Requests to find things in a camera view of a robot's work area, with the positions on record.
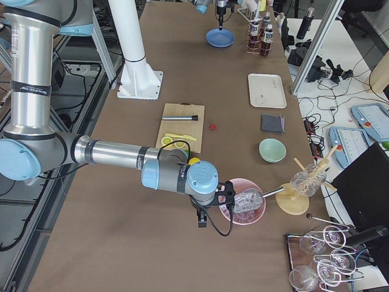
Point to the lemon half upper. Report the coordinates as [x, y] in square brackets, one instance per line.
[180, 144]

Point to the green bowl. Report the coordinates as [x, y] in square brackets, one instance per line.
[272, 150]

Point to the dark bottle lower right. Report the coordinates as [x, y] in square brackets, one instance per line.
[266, 20]

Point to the wooden mug tree stand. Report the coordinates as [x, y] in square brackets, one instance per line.
[294, 199]

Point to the pink cup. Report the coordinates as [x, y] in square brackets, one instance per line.
[252, 5]

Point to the dark bottle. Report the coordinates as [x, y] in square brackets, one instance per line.
[266, 20]
[267, 41]
[254, 38]

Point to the dark bottle lower left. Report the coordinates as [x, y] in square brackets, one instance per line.
[267, 41]

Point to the grey folded cloth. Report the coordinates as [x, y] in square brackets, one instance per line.
[272, 124]

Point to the blue plate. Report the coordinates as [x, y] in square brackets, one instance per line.
[220, 38]

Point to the lemon slice lower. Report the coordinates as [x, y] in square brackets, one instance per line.
[166, 140]

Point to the blue teach pendant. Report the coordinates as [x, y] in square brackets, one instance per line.
[373, 118]
[352, 142]

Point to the cream rabbit tray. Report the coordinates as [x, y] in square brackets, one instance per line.
[266, 91]

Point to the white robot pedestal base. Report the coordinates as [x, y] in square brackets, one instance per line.
[138, 79]

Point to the dark bottle upper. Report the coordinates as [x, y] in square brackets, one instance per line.
[254, 38]

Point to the blue teach pendant near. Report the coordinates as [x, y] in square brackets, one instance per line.
[352, 142]

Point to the blue teach pendant far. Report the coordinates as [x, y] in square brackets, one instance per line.
[373, 118]

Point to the copper wire bottle rack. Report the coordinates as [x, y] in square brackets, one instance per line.
[261, 33]

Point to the yellow lemon lower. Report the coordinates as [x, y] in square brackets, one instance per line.
[193, 160]

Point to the wine glass rack tray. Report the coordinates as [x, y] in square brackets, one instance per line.
[320, 259]

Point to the pink bowl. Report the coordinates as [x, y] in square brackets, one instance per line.
[251, 216]

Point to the black thermos bottle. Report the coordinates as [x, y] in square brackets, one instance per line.
[306, 23]

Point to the steel ice scoop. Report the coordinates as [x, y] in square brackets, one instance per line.
[252, 199]

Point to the yellow plastic knife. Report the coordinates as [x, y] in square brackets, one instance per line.
[184, 136]

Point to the aluminium frame post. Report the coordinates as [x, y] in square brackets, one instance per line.
[327, 34]

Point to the glass mug on stand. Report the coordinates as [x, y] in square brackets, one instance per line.
[309, 180]

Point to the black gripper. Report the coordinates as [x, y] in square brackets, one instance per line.
[200, 212]
[220, 9]

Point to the wooden cutting board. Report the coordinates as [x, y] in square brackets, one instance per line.
[192, 128]

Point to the steel muddler black tip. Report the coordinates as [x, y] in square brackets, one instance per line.
[191, 117]

